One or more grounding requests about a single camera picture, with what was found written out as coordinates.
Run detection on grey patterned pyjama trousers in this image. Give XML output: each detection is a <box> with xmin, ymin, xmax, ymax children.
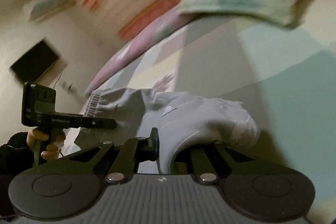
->
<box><xmin>75</xmin><ymin>88</ymin><xmax>260</xmax><ymax>174</ymax></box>

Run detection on person's left hand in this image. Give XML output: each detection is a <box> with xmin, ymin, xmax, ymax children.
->
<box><xmin>26</xmin><ymin>128</ymin><xmax>66</xmax><ymax>161</ymax></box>

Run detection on white finger bandage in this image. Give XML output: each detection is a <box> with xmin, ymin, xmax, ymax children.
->
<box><xmin>53</xmin><ymin>141</ymin><xmax>64</xmax><ymax>151</ymax></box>

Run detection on purple floral rolled quilt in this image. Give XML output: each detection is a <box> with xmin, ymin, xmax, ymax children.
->
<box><xmin>84</xmin><ymin>7</ymin><xmax>197</xmax><ymax>97</ymax></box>

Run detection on patchwork pastel bed sheet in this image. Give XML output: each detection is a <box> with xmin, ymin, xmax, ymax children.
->
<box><xmin>99</xmin><ymin>0</ymin><xmax>335</xmax><ymax>223</ymax></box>

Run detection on wall power cables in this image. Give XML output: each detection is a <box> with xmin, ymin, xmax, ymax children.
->
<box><xmin>51</xmin><ymin>74</ymin><xmax>87</xmax><ymax>107</ymax></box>

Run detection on black wall television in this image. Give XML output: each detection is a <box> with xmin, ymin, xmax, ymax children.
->
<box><xmin>10</xmin><ymin>39</ymin><xmax>60</xmax><ymax>83</ymax></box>

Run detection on wall air conditioner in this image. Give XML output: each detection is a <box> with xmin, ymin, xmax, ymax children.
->
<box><xmin>22</xmin><ymin>0</ymin><xmax>76</xmax><ymax>22</ymax></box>

